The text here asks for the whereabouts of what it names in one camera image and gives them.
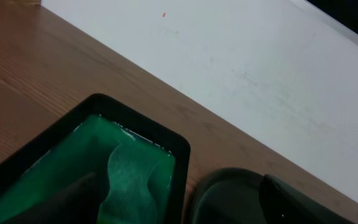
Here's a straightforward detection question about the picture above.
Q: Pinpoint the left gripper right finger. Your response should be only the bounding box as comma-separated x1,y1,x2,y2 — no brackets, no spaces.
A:
259,174,353,224

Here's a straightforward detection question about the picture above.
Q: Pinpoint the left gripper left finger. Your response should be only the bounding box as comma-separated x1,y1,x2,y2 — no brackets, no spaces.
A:
5,173,108,224

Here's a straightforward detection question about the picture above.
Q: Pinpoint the green scouring sponge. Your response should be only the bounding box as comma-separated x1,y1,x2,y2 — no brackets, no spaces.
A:
98,144,158,223

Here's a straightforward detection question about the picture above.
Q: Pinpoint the black round tray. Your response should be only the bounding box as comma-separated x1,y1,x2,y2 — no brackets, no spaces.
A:
188,167,291,224

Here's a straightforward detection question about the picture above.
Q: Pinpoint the black rectangular water tray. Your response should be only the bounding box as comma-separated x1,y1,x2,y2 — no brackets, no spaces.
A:
0,94,191,223

